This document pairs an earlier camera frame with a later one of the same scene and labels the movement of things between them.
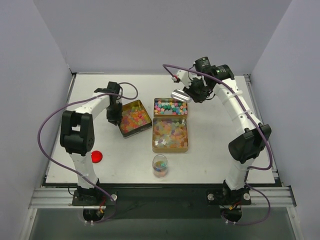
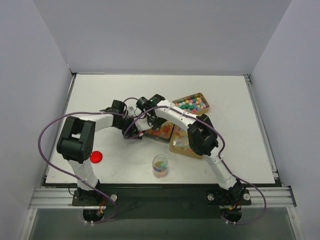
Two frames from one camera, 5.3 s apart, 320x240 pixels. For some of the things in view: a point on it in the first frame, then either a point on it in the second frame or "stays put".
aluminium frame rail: (61, 198) stays put
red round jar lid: (96, 156) stays put
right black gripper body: (194, 92) → (153, 120)
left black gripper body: (114, 113) → (132, 131)
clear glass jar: (159, 165) stays put
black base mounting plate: (162, 201) stays put
